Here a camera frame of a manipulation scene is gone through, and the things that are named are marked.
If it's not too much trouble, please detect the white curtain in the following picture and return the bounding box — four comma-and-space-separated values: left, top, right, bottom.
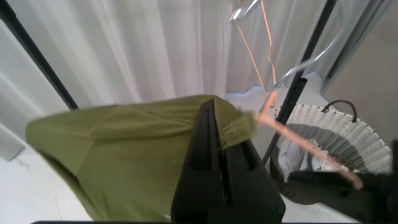
0, 0, 355, 162

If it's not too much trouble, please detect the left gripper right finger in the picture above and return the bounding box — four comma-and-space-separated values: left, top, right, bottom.
221, 139, 287, 223

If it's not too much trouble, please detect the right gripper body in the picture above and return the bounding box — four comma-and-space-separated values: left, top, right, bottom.
391, 139, 398, 223

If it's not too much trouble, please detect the white laundry basket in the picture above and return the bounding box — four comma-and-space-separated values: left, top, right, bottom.
269, 99, 394, 205

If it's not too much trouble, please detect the black clothes rack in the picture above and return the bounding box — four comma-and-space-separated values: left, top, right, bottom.
0, 0, 338, 166

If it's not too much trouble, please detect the green sleeveless shirt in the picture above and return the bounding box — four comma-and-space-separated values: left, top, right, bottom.
25, 95, 259, 222

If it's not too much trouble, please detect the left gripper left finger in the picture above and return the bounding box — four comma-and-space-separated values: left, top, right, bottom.
170, 98, 225, 223

